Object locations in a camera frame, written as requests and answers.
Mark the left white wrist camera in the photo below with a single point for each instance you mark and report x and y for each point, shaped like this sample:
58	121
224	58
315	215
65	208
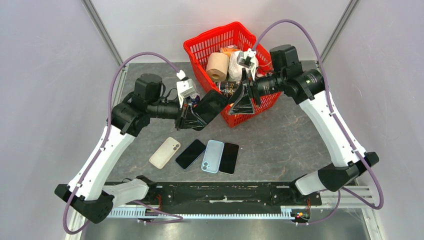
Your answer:
185	88

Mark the aluminium frame rail right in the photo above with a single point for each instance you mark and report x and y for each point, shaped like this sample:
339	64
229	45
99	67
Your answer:
341	24

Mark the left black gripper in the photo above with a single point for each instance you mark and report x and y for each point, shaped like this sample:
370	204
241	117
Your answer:
188	119

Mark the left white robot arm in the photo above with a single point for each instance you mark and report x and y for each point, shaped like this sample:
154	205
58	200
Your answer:
87	193

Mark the blue phone with black screen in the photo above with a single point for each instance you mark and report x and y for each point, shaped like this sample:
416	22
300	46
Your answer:
190	154

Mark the orange label blue pump bottle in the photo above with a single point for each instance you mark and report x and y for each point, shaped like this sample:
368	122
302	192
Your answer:
195	99

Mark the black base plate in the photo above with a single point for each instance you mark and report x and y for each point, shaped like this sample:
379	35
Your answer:
238	197

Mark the black phone from blue case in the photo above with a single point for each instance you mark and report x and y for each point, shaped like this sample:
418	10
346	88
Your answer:
229	158

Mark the beige toilet paper roll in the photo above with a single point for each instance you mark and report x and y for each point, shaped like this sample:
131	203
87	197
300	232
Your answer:
217	66

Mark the aluminium frame rail left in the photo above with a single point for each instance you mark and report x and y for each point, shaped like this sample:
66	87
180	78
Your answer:
101	28

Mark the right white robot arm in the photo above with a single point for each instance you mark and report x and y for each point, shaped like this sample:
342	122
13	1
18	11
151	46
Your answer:
349	159

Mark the orange box in basket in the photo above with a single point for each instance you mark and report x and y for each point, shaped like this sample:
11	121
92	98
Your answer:
228	50

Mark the aluminium frame rail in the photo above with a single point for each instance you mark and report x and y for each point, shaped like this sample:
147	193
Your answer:
341	24
101	28

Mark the white plastic bag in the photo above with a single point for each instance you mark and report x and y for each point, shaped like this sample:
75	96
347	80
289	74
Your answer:
235	69

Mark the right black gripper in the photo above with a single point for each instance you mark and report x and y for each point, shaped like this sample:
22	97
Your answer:
243	104

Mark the white toothed cable rail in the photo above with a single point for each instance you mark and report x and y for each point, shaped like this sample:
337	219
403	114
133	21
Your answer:
140	212

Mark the black packet in basket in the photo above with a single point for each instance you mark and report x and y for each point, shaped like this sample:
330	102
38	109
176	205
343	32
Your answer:
227	88

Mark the red plastic basket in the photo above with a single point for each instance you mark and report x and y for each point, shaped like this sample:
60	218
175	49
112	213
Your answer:
199	49

